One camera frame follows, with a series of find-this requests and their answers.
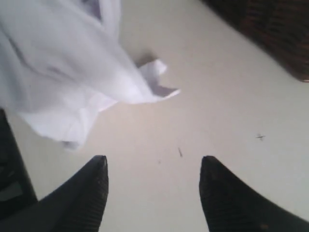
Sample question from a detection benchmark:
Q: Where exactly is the dark red wicker basket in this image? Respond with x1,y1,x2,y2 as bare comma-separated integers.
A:
205,0,309,82

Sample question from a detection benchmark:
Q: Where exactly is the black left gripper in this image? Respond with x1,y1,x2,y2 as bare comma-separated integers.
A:
0,109,38,218

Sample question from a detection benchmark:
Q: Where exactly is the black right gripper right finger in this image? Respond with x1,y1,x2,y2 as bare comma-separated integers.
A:
199,156,309,232

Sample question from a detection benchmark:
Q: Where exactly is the white t-shirt with red lettering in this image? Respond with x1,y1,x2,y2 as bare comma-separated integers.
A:
0,0,179,150

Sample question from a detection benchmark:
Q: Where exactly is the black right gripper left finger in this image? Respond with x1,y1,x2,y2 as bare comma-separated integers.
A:
0,156,109,232

